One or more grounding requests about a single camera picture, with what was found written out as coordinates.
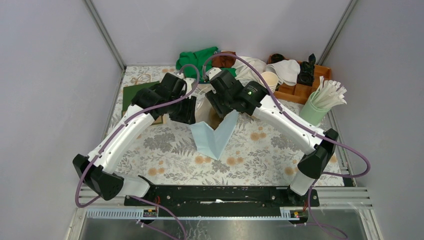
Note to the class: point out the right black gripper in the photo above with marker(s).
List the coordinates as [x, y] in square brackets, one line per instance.
[213, 96]

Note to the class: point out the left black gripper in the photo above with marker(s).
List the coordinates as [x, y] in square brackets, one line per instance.
[189, 116]

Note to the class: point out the light blue paper bag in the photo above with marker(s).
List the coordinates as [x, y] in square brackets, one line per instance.
[209, 142]

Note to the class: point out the cardboard cup carrier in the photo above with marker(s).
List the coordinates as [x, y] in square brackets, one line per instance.
[214, 120]

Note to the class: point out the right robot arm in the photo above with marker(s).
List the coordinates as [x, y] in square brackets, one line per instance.
[317, 152]

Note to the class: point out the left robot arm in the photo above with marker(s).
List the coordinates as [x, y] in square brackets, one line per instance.
[97, 170]

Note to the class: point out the brown cloth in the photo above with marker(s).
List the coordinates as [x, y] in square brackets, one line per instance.
[223, 61]

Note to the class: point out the green cloth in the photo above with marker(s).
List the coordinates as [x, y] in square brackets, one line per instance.
[198, 58]

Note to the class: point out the green paper bag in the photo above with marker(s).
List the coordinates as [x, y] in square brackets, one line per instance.
[129, 92]

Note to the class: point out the stack of paper cups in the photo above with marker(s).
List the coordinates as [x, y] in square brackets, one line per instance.
[271, 80]

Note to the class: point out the white cloth on tray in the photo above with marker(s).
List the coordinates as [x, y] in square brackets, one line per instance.
[287, 71]

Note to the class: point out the wooden compartment tray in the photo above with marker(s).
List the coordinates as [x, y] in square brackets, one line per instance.
[300, 93]

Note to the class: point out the black plastic bags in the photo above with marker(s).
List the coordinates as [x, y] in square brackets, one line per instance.
[307, 69]

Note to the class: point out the green straw holder cup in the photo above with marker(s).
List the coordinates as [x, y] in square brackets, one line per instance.
[312, 114]

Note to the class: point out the white wrapped straws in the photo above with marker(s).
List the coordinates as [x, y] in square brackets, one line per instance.
[330, 93]

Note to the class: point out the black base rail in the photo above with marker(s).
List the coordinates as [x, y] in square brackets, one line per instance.
[223, 201]

